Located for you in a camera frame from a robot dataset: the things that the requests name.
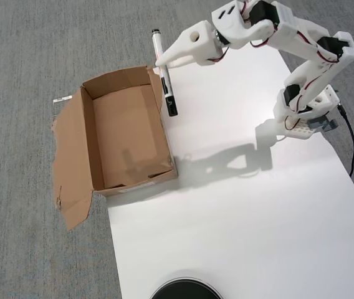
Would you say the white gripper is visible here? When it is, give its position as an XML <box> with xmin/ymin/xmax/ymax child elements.
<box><xmin>155</xmin><ymin>20</ymin><xmax>225</xmax><ymax>69</ymax></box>

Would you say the black and white marker pen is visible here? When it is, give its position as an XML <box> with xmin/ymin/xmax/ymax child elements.
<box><xmin>151</xmin><ymin>29</ymin><xmax>178</xmax><ymax>118</ymax></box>

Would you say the open brown cardboard box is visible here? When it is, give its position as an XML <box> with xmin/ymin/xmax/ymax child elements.
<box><xmin>51</xmin><ymin>64</ymin><xmax>178</xmax><ymax>232</ymax></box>

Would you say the grey table clamp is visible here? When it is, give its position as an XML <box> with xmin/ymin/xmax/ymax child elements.
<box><xmin>308</xmin><ymin>115</ymin><xmax>340</xmax><ymax>133</ymax></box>

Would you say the black round disc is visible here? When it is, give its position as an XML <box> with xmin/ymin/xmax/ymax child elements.
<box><xmin>149</xmin><ymin>269</ymin><xmax>224</xmax><ymax>299</ymax></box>

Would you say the black power cable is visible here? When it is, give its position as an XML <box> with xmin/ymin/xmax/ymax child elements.
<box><xmin>337</xmin><ymin>104</ymin><xmax>354</xmax><ymax>178</ymax></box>

